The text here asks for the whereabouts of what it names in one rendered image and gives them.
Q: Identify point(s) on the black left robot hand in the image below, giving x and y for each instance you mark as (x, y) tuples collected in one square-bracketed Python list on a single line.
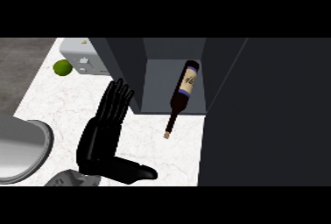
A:
[(104, 137)]

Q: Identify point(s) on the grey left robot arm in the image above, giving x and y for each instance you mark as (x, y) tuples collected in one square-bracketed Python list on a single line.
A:
[(71, 179)]

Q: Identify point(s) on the dark grey cabinet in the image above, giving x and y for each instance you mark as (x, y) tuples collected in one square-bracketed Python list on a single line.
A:
[(167, 78)]

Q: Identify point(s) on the dark wine bottle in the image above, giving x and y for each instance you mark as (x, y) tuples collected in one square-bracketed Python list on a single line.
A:
[(184, 87)]

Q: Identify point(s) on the dark grey cabinet door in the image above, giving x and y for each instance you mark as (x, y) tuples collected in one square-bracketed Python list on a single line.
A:
[(266, 113)]

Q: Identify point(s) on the grey metal sink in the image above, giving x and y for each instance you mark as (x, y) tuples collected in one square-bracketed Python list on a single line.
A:
[(19, 151)]

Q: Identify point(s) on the green lime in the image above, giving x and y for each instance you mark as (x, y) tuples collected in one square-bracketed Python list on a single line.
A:
[(62, 67)]

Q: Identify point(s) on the pale grey toaster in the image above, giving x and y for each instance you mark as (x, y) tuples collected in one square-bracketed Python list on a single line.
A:
[(85, 57)]

